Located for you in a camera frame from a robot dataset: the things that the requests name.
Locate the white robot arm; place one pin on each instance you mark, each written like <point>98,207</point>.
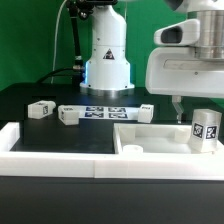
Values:
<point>107,72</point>

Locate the white strip with AprilTags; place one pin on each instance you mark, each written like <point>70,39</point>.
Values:
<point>103,112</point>

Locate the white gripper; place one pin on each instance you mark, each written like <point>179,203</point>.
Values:
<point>174,69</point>

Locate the white U-shaped obstacle fence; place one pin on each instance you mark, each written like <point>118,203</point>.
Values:
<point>80,165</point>

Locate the white square tabletop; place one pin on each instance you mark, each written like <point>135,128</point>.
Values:
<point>160,143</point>

